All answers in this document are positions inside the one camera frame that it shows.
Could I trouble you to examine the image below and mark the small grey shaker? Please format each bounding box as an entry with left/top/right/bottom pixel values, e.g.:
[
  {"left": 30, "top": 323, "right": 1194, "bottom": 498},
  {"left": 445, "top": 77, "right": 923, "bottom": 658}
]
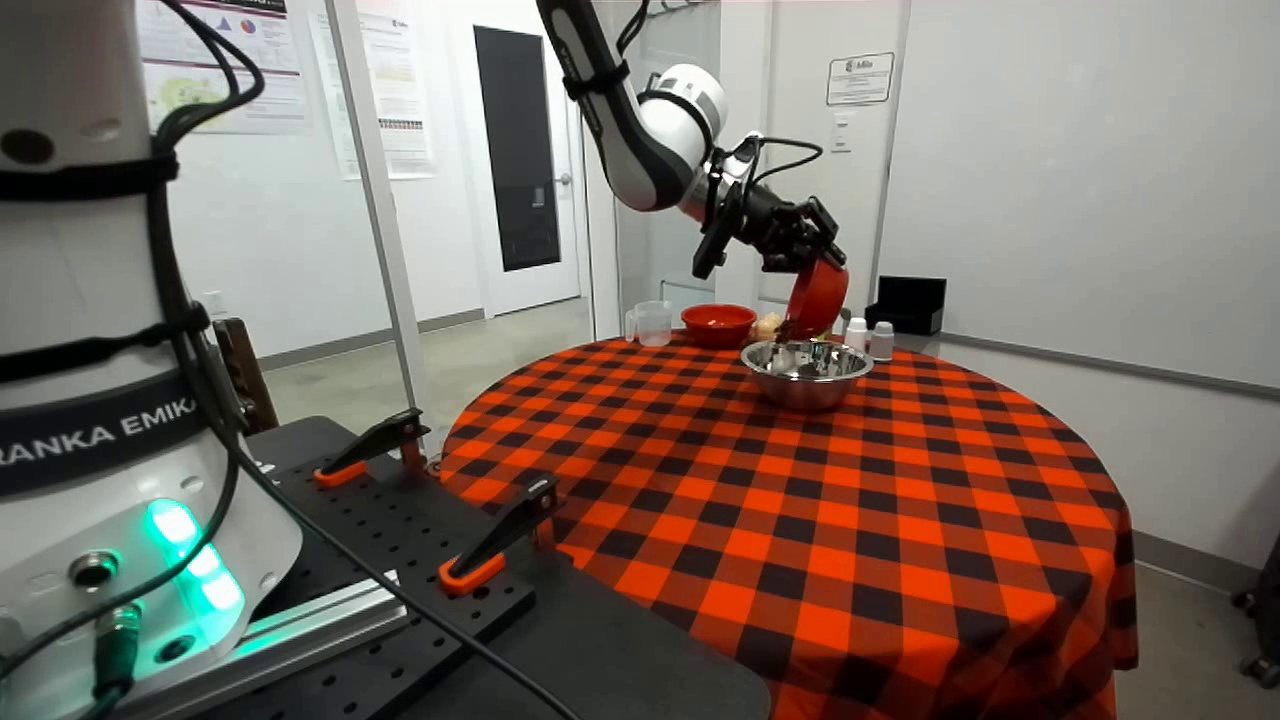
[{"left": 863, "top": 316, "right": 900, "bottom": 367}]

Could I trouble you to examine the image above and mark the black wall holder box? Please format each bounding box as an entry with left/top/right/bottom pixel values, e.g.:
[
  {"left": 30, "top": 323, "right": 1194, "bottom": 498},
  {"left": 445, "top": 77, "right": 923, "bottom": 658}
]
[{"left": 876, "top": 270, "right": 951, "bottom": 341}]

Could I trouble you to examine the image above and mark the silver metal bowl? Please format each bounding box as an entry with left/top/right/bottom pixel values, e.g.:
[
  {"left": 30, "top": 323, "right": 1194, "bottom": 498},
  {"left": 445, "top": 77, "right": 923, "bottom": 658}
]
[{"left": 738, "top": 335, "right": 876, "bottom": 415}]

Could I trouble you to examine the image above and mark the red plastic bowl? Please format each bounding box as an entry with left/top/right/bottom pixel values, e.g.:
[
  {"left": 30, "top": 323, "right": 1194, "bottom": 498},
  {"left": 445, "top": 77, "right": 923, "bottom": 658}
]
[
  {"left": 676, "top": 301, "right": 759, "bottom": 354},
  {"left": 783, "top": 255, "right": 858, "bottom": 341}
]

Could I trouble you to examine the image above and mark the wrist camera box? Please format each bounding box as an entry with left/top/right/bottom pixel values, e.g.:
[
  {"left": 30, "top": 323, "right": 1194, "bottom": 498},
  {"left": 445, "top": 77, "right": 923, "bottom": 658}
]
[{"left": 708, "top": 129, "right": 773, "bottom": 191}]

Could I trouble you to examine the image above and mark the clear plastic measuring cup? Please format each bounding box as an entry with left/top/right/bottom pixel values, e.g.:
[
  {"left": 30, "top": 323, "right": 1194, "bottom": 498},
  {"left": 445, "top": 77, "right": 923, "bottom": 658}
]
[{"left": 621, "top": 296, "right": 688, "bottom": 346}]

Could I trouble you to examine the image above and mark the large wall whiteboard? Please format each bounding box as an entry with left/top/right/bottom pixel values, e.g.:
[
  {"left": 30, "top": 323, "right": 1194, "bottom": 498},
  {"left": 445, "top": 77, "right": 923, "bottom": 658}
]
[{"left": 874, "top": 0, "right": 1280, "bottom": 404}]

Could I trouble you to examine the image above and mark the orange black plaid tablecloth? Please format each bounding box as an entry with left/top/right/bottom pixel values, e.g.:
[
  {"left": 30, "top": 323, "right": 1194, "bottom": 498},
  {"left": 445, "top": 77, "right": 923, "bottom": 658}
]
[{"left": 435, "top": 333, "right": 1141, "bottom": 720}]

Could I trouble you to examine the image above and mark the grey metal pole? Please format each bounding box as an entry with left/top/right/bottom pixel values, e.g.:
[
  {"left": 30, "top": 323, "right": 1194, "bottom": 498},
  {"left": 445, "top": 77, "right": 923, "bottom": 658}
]
[{"left": 322, "top": 0, "right": 433, "bottom": 419}]

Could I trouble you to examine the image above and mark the white paper notice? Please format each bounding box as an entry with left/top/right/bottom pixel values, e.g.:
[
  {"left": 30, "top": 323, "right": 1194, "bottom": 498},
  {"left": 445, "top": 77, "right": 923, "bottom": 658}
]
[{"left": 348, "top": 0, "right": 442, "bottom": 180}]

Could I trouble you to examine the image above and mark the aluminium rail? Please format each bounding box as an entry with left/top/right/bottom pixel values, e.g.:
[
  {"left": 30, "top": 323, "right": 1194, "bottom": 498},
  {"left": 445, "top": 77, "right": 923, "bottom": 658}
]
[{"left": 126, "top": 569, "right": 421, "bottom": 720}]

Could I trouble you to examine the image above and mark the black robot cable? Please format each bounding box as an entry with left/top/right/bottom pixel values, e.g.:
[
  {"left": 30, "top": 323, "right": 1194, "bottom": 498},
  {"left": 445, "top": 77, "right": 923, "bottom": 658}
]
[{"left": 137, "top": 0, "right": 584, "bottom": 720}]

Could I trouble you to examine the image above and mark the black rolling suitcase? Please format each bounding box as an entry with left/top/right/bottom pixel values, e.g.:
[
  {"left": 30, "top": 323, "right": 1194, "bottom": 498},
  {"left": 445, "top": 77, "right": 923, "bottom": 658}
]
[{"left": 1229, "top": 527, "right": 1280, "bottom": 692}]

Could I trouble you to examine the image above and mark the black clamp orange handle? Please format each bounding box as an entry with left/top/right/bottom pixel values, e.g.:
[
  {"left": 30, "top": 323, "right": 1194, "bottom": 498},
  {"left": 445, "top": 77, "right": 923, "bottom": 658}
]
[
  {"left": 309, "top": 404, "right": 435, "bottom": 497},
  {"left": 433, "top": 473, "right": 565, "bottom": 601}
]

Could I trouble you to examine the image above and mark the white wall sign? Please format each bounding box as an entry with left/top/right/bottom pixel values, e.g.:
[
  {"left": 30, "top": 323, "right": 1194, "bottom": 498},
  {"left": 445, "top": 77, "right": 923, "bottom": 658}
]
[{"left": 821, "top": 48, "right": 900, "bottom": 112}]

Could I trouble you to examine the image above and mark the white door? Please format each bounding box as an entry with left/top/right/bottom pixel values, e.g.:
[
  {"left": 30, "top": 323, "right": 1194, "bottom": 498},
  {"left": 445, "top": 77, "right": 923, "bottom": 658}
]
[{"left": 606, "top": 0, "right": 777, "bottom": 312}]

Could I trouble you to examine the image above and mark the black perforated robot table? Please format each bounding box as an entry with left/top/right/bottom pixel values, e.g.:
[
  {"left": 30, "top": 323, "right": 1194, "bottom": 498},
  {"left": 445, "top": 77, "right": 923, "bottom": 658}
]
[{"left": 115, "top": 410, "right": 791, "bottom": 720}]

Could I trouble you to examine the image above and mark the colourful wall poster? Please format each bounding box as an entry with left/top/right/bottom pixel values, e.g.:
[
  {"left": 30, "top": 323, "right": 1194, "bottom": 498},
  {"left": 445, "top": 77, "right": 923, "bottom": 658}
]
[{"left": 137, "top": 0, "right": 313, "bottom": 134}]

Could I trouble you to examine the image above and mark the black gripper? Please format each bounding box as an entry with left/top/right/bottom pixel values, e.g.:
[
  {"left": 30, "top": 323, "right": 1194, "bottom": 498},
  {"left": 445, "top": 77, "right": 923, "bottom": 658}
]
[{"left": 725, "top": 180, "right": 851, "bottom": 280}]

